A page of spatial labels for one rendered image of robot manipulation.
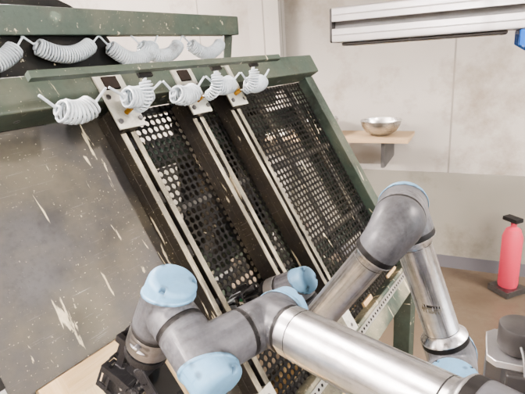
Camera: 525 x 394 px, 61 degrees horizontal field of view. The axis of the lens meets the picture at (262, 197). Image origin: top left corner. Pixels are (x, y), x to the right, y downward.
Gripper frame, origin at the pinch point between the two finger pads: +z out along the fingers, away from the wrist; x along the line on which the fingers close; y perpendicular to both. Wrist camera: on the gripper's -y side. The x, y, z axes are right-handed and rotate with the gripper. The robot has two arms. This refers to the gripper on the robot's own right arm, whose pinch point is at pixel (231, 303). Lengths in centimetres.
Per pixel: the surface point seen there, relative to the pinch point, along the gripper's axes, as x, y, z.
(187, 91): -66, -9, -18
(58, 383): -9, 56, 0
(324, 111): -52, -117, -1
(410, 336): 77, -116, 18
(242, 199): -28.5, -24.0, -3.8
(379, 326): 46, -66, -2
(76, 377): -8, 52, 0
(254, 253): -9.5, -20.1, -0.1
